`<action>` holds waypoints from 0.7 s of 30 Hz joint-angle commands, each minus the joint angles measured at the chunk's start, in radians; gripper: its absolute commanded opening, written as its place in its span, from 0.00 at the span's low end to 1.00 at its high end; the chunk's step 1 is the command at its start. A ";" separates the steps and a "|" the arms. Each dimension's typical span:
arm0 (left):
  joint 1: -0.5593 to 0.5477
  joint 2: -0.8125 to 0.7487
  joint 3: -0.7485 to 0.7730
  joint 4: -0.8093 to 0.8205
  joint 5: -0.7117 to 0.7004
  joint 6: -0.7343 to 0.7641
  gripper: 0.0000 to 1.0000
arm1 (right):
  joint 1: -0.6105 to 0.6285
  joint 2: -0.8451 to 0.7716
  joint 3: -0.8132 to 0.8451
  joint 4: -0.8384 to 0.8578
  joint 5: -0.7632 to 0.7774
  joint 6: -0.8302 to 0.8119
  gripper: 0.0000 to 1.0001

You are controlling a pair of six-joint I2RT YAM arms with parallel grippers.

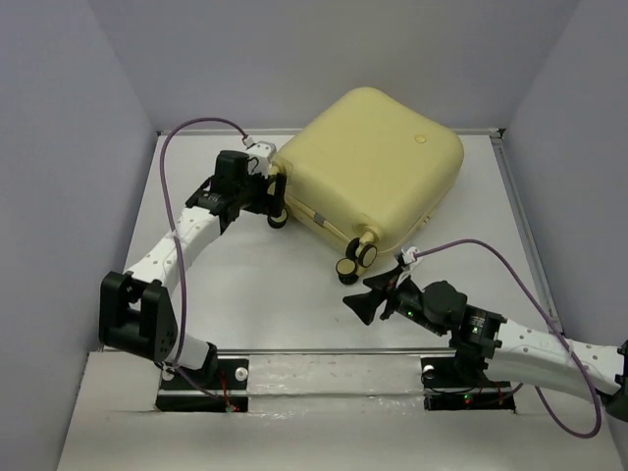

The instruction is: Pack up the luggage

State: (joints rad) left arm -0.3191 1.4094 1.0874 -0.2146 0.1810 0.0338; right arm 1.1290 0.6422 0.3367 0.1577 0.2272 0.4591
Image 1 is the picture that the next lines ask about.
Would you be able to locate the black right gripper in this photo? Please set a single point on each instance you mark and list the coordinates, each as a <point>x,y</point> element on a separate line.
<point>365,304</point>

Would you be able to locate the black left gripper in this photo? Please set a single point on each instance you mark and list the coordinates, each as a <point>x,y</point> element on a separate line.
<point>268,205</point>

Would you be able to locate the yellow hard-shell suitcase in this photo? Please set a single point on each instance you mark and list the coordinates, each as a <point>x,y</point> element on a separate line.
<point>366,175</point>

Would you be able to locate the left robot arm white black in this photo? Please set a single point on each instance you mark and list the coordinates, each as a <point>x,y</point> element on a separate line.
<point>136,313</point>

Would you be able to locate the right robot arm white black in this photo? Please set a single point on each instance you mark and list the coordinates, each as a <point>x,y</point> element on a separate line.
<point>488,348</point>

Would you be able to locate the white front cover board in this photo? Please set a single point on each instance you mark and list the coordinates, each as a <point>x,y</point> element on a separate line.
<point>314,412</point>

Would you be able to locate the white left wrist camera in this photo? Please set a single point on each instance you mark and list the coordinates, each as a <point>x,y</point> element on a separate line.
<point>260,155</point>

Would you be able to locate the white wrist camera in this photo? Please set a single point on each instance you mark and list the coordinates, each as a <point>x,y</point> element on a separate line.
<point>260,155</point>
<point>408,258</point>

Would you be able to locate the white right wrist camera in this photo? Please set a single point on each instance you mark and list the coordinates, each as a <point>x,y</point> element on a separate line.
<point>408,258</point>

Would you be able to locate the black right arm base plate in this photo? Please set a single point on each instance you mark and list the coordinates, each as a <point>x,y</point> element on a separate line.
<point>447,388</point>

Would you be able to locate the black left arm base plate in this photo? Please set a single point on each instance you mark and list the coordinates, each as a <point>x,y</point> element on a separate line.
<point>224,392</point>

